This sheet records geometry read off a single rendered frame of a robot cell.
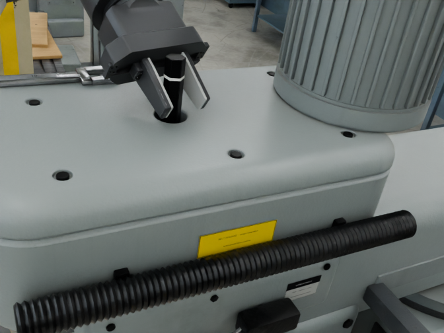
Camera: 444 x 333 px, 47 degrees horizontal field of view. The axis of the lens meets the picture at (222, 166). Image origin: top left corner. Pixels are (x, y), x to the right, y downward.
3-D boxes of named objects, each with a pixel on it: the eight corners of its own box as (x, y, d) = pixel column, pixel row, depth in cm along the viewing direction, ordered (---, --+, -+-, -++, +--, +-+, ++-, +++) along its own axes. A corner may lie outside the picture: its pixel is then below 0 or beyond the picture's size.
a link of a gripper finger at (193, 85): (207, 96, 55) (180, 50, 56) (195, 113, 57) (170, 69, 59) (219, 94, 56) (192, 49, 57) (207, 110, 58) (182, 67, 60)
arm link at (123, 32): (188, 81, 64) (145, 7, 67) (222, 28, 56) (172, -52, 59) (96, 100, 56) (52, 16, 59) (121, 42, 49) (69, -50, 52)
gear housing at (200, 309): (88, 386, 57) (86, 325, 52) (46, 244, 75) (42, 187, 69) (330, 307, 71) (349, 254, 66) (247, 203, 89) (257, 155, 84)
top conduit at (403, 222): (20, 353, 43) (17, 325, 41) (13, 316, 46) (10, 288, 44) (412, 243, 63) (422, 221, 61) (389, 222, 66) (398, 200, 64)
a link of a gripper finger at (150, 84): (164, 121, 55) (139, 74, 56) (176, 104, 52) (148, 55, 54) (152, 124, 54) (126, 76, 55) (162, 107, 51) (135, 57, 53)
